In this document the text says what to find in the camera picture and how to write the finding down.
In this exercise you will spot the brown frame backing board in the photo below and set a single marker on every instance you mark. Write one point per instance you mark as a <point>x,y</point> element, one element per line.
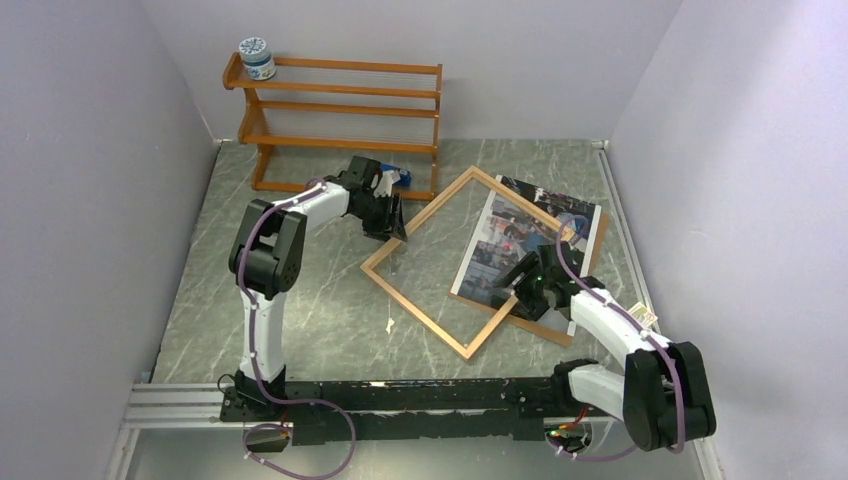
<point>552,318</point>

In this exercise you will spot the white blue lidded jar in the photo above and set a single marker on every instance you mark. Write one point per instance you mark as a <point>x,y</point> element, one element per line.
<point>257,58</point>

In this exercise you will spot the aluminium rail frame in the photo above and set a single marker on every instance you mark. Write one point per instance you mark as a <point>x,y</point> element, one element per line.
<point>197,407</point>

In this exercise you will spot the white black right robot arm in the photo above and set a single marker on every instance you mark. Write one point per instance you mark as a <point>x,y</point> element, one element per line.
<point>662,396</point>

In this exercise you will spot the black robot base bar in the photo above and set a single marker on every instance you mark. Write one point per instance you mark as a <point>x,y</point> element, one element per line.
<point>319,412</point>

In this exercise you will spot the light wooden picture frame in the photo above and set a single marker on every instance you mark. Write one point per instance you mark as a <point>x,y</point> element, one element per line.
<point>464,262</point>

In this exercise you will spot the printed street photo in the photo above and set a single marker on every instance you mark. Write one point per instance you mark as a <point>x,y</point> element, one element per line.
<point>510,239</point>

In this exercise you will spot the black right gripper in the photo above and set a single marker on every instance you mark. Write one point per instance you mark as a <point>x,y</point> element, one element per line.
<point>528,265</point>

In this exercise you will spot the blue black stapler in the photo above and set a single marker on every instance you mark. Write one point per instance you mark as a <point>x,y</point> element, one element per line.
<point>402,177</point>

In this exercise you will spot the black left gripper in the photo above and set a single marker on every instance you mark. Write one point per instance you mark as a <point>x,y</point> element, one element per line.
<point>391,227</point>

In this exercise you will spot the small white red box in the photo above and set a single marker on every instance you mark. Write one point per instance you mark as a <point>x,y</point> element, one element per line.
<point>643,314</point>

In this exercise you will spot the orange wooden shelf rack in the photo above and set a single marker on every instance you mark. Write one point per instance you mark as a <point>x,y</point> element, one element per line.
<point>343,105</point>

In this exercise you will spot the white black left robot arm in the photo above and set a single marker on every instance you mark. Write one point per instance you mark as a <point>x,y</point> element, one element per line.
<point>266,259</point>

